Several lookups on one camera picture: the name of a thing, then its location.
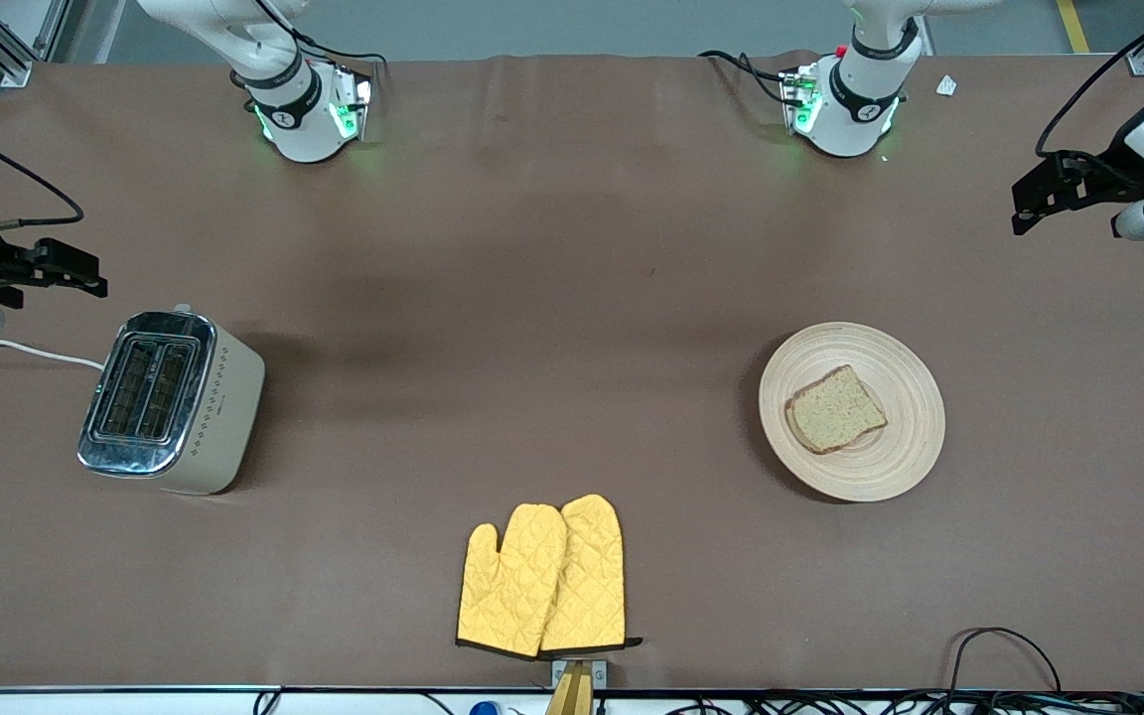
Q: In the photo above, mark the small blue round object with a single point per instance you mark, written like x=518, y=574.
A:
x=484, y=708

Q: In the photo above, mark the aluminium frame profile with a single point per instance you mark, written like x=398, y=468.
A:
x=26, y=40

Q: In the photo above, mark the cream and chrome toaster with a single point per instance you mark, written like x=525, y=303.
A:
x=205, y=417

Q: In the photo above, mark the wooden bracket with metal plate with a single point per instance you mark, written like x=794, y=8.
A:
x=573, y=685

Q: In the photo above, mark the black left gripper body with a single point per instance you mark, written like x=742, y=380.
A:
x=1115, y=180

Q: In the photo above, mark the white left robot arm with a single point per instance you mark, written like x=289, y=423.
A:
x=855, y=109

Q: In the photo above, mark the small white paper scrap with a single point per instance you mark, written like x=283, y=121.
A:
x=946, y=85

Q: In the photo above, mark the yellow quilted oven mitt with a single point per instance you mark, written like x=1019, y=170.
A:
x=507, y=586
x=592, y=576

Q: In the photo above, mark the brown-crusted toast slice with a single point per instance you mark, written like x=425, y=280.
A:
x=835, y=412

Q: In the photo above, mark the round light wooden plate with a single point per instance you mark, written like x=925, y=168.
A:
x=890, y=457

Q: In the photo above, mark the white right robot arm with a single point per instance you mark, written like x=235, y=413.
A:
x=299, y=119

